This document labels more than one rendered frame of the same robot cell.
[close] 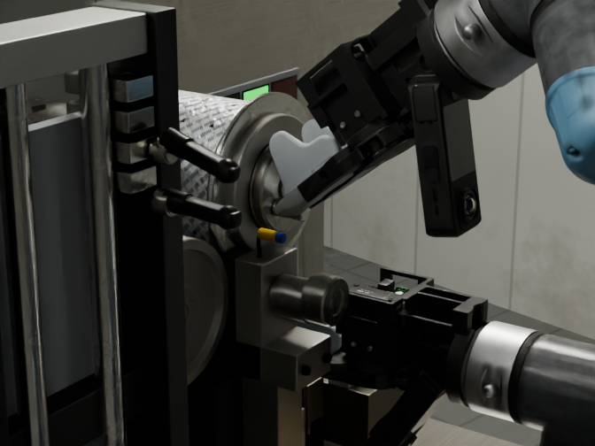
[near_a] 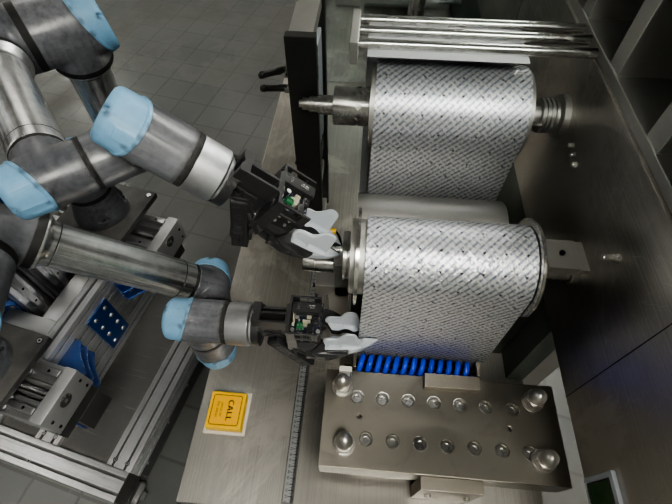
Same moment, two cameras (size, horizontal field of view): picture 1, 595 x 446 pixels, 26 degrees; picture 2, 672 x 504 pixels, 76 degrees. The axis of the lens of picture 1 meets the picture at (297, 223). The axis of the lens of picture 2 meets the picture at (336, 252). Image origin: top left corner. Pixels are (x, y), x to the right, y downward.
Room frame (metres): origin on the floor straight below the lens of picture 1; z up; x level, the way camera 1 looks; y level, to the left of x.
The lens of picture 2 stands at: (1.31, -0.19, 1.79)
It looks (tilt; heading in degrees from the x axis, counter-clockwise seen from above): 55 degrees down; 150
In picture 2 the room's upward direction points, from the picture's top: straight up
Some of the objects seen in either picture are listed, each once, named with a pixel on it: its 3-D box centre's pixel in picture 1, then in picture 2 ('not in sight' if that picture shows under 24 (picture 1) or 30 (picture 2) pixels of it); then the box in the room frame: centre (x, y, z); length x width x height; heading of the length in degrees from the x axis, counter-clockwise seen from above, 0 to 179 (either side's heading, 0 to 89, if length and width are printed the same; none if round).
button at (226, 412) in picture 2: not in sight; (227, 411); (1.00, -0.26, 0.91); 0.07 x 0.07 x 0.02; 56
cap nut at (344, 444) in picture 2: not in sight; (344, 441); (1.19, -0.10, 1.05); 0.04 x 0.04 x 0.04
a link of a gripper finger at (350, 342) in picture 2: not in sight; (350, 340); (1.06, -0.02, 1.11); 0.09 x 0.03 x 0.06; 54
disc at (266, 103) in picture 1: (266, 182); (357, 256); (1.00, 0.03, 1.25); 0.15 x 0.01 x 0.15; 146
